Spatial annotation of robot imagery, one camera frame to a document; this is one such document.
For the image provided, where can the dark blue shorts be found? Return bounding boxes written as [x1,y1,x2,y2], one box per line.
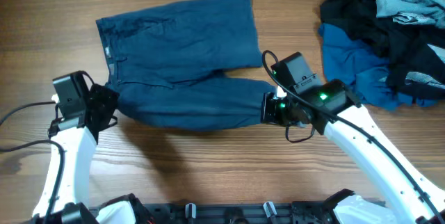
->
[96,0,274,131]

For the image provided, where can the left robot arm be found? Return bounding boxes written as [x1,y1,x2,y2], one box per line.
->
[29,71,119,223]

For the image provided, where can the bright blue garment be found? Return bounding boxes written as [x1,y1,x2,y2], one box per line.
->
[318,24,438,111]

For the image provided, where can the black garment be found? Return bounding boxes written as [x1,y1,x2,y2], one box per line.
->
[320,0,444,99]

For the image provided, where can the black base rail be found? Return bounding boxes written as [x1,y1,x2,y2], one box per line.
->
[143,201,337,224]

